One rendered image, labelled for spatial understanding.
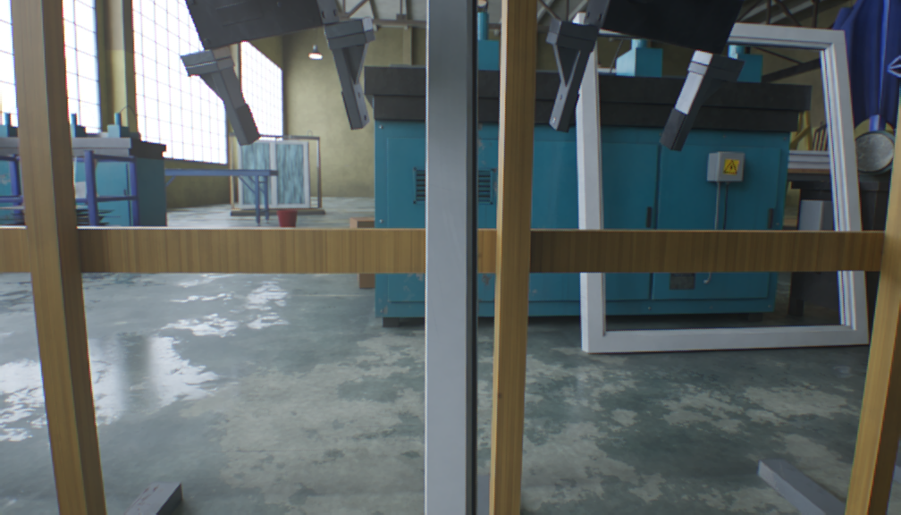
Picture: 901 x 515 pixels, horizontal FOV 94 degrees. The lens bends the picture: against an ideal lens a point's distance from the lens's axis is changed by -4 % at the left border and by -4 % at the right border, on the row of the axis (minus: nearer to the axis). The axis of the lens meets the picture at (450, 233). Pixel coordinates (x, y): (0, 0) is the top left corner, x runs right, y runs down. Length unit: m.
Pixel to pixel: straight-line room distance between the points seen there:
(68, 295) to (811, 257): 1.22
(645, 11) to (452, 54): 0.20
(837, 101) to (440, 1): 2.39
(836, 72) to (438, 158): 2.46
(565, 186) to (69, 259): 1.82
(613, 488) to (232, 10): 1.15
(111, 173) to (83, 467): 5.67
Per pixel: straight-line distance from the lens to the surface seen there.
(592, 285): 1.92
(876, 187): 2.70
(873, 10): 4.01
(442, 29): 0.53
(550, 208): 2.11
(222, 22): 0.50
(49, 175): 0.84
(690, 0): 0.49
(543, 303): 2.20
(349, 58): 0.47
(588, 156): 1.97
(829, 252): 1.01
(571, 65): 0.47
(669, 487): 1.26
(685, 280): 2.46
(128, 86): 11.89
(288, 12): 0.47
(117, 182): 6.45
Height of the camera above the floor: 0.69
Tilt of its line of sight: 6 degrees down
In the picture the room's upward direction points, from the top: 1 degrees clockwise
